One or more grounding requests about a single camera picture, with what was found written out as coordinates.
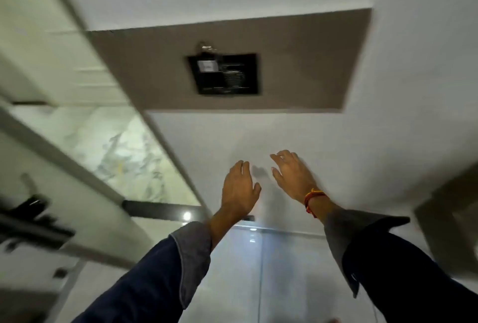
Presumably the person's right forearm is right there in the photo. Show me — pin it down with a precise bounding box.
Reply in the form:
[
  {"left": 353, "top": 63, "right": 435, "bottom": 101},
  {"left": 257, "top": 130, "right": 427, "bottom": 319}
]
[{"left": 307, "top": 195, "right": 478, "bottom": 323}]

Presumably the brown ceiling panel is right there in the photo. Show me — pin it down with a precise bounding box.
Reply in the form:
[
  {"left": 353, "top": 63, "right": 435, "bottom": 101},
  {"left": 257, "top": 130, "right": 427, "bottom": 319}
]
[{"left": 87, "top": 8, "right": 373, "bottom": 114}]

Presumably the black square exhaust vent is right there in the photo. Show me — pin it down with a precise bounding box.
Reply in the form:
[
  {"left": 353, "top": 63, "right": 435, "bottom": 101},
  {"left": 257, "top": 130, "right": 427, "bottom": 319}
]
[{"left": 186, "top": 52, "right": 260, "bottom": 96}]

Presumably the person's left hand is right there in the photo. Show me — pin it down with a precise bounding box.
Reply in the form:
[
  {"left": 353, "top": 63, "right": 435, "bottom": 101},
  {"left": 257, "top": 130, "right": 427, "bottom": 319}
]
[{"left": 221, "top": 160, "right": 262, "bottom": 219}]

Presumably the person's right hand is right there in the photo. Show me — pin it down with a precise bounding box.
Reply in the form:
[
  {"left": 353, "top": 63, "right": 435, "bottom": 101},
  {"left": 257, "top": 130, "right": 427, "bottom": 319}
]
[{"left": 269, "top": 149, "right": 322, "bottom": 204}]

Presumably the red thread wrist bracelet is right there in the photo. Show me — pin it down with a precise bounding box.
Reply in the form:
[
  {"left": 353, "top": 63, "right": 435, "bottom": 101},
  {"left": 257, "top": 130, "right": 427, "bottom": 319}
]
[{"left": 304, "top": 189, "right": 329, "bottom": 219}]

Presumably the person's left forearm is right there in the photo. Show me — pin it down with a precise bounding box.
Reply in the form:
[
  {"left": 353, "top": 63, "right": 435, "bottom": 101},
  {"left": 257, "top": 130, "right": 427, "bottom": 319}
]
[{"left": 72, "top": 207, "right": 234, "bottom": 323}]

